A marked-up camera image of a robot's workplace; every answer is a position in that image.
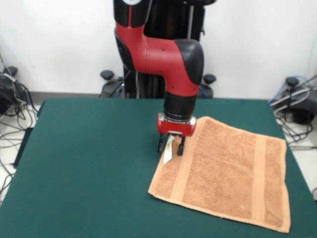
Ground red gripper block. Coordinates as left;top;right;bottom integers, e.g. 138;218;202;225
156;113;198;157

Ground tan terry towel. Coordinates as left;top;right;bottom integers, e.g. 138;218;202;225
148;116;291;234

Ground dark green table cloth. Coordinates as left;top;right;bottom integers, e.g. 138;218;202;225
0;98;317;238

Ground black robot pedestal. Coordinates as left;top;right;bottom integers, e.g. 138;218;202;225
99;0;216;99

